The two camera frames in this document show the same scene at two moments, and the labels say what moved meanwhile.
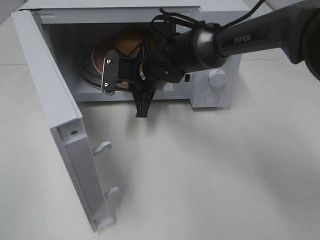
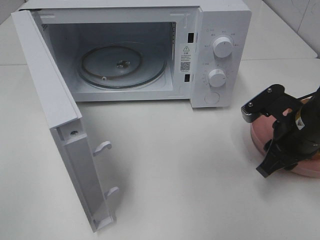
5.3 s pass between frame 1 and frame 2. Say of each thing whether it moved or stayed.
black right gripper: moved
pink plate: moved
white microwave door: stayed
